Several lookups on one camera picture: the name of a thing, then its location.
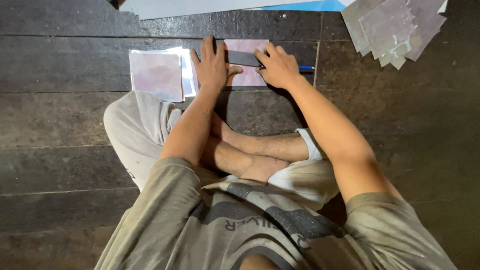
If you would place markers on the large white board sheet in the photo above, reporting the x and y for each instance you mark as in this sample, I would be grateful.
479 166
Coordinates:
210 7

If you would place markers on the person's right fingers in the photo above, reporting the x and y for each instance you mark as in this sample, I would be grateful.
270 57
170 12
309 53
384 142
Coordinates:
270 52

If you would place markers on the person's right leg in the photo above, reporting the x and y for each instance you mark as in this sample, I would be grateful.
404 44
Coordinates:
270 144

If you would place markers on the person's grey printed t-shirt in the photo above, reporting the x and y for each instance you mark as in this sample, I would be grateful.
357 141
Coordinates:
262 228

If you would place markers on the person's leg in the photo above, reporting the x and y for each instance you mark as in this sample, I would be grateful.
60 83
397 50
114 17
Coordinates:
240 163
270 144

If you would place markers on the dark metal ruler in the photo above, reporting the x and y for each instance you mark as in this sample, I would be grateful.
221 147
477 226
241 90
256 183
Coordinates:
243 58

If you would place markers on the person's left leg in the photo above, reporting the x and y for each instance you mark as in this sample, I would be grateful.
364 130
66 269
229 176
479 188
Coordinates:
240 163

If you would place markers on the blue pen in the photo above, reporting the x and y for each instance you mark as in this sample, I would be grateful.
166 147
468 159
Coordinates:
306 67

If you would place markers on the person's right hand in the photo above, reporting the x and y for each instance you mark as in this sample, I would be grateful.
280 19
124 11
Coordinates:
279 71

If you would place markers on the pink paper sheet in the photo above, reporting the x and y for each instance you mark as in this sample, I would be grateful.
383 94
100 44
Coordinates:
245 45

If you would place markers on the person's left hand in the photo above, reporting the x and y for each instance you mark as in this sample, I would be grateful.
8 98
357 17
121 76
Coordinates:
212 71

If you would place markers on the stack of pink paper sheets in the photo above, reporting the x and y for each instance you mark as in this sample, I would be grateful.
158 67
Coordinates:
157 75

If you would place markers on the person's beige shorts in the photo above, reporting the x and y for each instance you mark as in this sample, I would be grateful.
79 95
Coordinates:
135 127

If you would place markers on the blue board sheet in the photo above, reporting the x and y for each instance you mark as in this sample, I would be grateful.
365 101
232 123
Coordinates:
311 5

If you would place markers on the pile of grey sheets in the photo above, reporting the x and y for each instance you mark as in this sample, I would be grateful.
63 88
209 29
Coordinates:
390 30

